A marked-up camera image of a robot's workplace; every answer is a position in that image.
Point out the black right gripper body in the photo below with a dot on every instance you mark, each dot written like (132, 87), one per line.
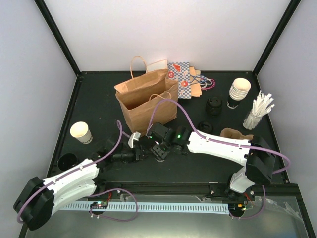
(162, 154)

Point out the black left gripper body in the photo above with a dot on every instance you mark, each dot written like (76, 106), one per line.
(138, 155)

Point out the large brown paper bag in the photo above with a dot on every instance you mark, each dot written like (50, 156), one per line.
(139, 95)

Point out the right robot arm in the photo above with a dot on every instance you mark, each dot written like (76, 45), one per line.
(257, 162)

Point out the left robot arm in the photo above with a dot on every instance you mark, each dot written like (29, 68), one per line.
(41, 198)

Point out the near black lid stack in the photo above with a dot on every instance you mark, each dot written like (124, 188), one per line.
(205, 127)

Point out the black lid stack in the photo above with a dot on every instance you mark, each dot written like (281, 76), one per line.
(205, 127)
(214, 106)

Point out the flat brown paper bags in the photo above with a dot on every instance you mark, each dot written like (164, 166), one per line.
(195, 85)

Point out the far black lid stack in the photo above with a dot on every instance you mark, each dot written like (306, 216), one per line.
(214, 106)

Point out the blue checkered paper bag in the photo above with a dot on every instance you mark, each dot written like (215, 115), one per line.
(180, 71)

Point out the round black table hole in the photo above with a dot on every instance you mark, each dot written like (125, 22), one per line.
(67, 161)

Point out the stack of paper cups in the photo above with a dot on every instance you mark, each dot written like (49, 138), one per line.
(237, 92)

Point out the glass of white stirrers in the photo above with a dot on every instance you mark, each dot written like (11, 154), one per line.
(261, 106)

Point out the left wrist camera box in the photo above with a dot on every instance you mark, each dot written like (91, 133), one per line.
(133, 139)

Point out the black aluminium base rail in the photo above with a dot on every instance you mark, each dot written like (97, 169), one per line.
(169, 188)

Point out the white slotted cable duct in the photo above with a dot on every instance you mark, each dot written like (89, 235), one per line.
(208, 208)

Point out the black right frame post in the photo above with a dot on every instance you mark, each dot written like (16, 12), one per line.
(287, 15)

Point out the black frame post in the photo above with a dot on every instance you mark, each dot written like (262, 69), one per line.
(287, 15)
(44, 10)

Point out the black left frame post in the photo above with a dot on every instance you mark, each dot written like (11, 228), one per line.
(44, 10)

